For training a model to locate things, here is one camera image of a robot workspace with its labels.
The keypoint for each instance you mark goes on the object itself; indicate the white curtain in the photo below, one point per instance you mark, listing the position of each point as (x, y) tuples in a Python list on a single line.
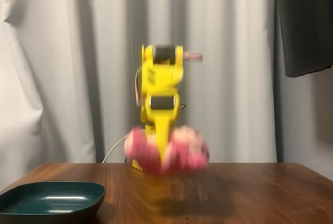
[(65, 65)]

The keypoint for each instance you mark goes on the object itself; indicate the black monitor corner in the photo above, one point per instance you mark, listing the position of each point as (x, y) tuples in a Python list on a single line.
[(304, 20)]

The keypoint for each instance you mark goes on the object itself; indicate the dark green square bin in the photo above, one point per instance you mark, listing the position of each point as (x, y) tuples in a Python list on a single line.
[(52, 198)]

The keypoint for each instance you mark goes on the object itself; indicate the pink strawberry bear plush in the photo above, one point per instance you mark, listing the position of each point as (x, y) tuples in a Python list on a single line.
[(187, 151)]

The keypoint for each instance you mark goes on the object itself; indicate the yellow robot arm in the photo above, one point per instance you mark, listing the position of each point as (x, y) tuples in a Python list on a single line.
[(161, 78)]

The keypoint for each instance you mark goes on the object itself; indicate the yellow gripper black servo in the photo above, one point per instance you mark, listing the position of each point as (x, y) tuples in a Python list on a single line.
[(162, 103)]

